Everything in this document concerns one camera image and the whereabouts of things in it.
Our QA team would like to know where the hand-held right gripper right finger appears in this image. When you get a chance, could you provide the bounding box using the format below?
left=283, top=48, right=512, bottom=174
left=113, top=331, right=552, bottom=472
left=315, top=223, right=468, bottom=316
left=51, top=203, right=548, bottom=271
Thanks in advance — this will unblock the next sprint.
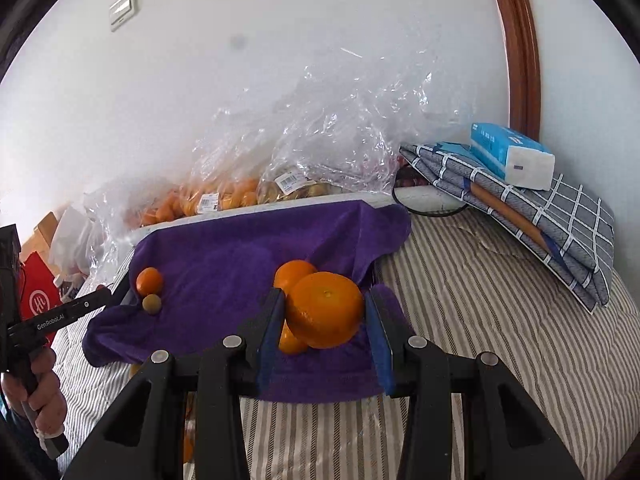
left=365, top=290, right=583, bottom=480

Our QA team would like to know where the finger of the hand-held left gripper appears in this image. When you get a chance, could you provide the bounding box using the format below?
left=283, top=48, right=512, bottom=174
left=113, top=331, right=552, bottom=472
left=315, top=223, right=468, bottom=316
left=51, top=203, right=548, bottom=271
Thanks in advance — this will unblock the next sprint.
left=67, top=285, right=114, bottom=318

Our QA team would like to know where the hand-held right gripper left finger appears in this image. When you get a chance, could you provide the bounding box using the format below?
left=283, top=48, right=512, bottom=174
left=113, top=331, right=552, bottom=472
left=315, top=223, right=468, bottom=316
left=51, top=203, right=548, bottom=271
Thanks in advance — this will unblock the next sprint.
left=62, top=287, right=287, bottom=480

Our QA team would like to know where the large orange mandarin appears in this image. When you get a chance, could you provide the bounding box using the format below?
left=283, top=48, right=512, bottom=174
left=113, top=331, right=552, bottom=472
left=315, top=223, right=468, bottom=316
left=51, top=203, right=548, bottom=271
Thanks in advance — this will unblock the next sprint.
left=286, top=271, right=365, bottom=350

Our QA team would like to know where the purple towel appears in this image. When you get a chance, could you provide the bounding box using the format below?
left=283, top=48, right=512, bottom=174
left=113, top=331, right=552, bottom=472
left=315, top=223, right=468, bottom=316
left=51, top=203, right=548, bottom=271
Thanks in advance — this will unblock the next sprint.
left=81, top=200, right=412, bottom=403

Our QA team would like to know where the person's left hand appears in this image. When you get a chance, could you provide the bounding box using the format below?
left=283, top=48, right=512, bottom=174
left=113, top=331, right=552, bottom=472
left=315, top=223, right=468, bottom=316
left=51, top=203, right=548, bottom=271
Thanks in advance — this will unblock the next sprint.
left=0, top=347, right=69, bottom=437

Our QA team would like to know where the red paper bag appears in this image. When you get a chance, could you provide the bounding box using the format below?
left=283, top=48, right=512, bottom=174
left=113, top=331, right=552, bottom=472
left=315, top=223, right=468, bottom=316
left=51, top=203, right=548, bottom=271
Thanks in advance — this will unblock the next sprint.
left=20, top=251, right=65, bottom=347

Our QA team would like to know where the translucent plastic bag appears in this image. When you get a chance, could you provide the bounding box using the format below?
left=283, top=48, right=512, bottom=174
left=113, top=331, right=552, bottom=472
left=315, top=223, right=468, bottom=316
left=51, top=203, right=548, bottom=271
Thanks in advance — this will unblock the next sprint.
left=49, top=204, right=97, bottom=277

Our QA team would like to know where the empty clear plastic bag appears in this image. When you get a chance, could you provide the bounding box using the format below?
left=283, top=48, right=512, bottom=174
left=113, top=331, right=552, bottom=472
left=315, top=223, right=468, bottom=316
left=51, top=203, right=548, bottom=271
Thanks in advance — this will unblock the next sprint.
left=82, top=182, right=147, bottom=283

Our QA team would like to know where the clear bag of oranges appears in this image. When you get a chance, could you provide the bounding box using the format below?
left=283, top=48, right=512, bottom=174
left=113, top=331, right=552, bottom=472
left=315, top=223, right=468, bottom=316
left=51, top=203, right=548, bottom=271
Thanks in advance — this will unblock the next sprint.
left=125, top=105, right=281, bottom=229

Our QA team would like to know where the clear bag of brown fruit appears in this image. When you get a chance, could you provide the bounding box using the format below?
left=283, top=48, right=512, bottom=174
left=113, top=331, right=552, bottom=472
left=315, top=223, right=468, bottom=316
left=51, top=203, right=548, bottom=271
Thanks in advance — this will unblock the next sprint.
left=256, top=50, right=468, bottom=207

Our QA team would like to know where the grey checked pillow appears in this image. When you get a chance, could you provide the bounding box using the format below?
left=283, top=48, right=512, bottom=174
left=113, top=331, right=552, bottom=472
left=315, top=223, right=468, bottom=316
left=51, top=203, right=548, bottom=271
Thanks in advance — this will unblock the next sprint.
left=399, top=142, right=616, bottom=313

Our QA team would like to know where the blue white tissue pack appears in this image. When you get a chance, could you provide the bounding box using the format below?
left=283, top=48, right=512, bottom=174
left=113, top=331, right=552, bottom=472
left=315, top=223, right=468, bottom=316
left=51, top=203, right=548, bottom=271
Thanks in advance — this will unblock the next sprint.
left=469, top=121, right=557, bottom=192

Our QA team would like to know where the black cable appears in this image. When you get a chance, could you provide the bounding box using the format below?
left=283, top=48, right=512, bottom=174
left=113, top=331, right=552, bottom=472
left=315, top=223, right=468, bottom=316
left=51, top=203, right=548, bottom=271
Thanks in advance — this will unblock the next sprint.
left=391, top=167, right=468, bottom=218

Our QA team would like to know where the white light switch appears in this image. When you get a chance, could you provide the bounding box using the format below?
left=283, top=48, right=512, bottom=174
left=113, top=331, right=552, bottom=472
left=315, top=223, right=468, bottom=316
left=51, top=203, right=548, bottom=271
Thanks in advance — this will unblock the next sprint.
left=109, top=0, right=138, bottom=32

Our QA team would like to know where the brown wooden door frame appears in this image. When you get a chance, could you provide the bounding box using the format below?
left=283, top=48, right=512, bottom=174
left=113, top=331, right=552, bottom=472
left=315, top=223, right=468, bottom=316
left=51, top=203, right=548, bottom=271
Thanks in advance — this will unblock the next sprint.
left=484, top=0, right=543, bottom=142

